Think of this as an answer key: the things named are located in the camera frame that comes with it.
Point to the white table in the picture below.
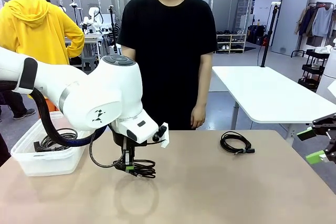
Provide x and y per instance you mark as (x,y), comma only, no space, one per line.
(262,93)

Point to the white tissue pack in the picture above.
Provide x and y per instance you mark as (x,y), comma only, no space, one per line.
(323,49)

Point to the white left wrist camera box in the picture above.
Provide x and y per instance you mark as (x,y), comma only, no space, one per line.
(141,129)

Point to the mannequin in yellow hoodie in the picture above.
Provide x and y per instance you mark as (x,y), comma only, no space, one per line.
(31,32)

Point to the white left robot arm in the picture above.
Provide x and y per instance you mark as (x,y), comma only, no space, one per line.
(105,90)

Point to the black clothes rack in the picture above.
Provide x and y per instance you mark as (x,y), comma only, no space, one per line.
(321,5)

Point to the person's left hand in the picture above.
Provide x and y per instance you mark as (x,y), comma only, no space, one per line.
(198,116)

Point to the gray step stool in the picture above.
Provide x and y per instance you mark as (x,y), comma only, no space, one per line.
(89,64)

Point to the person in black t-shirt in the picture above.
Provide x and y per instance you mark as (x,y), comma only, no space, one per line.
(168,51)

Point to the beige hanging coat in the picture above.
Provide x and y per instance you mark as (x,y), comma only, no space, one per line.
(302,22)

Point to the black bags pile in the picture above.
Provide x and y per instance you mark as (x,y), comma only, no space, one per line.
(254,33)

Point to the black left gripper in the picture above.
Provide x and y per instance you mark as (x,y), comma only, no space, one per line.
(131,143)

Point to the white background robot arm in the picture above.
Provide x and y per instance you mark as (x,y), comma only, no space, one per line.
(93,16)

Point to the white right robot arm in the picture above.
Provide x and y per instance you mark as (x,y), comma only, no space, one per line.
(328,72)

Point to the gray-blue hanging shirt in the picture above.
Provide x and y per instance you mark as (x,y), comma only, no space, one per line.
(322,22)

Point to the camera on thin stand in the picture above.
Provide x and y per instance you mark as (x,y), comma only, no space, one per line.
(73,5)

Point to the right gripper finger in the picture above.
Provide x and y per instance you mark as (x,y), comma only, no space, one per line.
(307,133)
(316,157)

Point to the person's left forearm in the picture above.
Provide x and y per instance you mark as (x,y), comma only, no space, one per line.
(202,90)

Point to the gray partition panel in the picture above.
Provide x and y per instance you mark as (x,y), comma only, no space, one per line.
(291,19)

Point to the black tripod stand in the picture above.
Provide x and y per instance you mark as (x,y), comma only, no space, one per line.
(113,24)

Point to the black utility cart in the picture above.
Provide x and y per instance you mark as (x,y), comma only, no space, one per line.
(309,69)

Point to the black pole stand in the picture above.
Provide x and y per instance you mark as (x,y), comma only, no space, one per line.
(269,37)

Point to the clear plastic storage container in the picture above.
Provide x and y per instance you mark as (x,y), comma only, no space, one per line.
(47,163)

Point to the wooden shoe rack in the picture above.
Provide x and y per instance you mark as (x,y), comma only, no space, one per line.
(232,43)

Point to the small side-mounted camera module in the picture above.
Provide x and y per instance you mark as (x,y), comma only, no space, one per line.
(165,134)

